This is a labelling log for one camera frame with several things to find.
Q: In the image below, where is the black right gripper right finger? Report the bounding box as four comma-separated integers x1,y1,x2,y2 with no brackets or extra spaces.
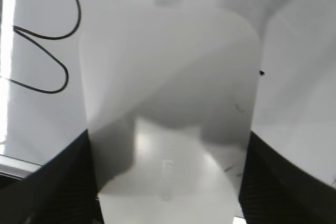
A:
239,133,335,224

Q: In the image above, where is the white aluminium-framed whiteboard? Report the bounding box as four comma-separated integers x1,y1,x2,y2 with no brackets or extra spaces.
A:
1,0,335,203

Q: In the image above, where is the white whiteboard eraser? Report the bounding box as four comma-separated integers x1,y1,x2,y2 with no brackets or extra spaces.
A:
79,10,261,223

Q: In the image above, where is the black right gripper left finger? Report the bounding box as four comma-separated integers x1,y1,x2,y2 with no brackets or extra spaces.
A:
1,131,104,223

